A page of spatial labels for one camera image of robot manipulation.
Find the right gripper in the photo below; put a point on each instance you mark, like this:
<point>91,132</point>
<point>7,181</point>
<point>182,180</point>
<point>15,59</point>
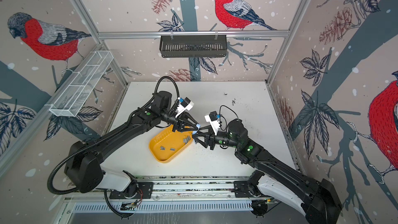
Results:
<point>211,139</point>

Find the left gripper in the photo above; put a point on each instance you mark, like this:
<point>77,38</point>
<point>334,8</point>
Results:
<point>180,124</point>

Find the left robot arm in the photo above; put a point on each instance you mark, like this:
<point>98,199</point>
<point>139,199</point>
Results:
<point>83,164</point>

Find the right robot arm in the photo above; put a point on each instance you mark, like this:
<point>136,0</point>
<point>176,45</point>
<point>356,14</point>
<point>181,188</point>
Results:
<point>317,200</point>

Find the yellow plastic tray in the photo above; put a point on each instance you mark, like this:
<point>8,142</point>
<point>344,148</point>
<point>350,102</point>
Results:
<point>168,139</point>

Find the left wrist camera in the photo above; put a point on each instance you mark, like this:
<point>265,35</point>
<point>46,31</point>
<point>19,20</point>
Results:
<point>183,105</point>

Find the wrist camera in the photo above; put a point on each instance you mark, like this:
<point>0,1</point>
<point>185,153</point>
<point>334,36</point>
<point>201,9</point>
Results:
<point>183,105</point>
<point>213,118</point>

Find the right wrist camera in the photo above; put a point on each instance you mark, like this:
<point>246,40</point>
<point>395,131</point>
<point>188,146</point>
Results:
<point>213,118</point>

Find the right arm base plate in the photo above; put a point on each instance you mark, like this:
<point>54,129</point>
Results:
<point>241,189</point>

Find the aluminium mounting rail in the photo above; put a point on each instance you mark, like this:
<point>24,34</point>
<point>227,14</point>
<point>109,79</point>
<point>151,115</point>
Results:
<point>173,189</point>

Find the black wall basket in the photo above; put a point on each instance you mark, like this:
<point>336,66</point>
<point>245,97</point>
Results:
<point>193,46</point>

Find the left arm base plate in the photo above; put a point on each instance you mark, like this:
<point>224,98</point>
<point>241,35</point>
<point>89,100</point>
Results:
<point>139,190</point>

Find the white wire mesh shelf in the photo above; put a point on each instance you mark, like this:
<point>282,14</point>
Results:
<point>72,99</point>

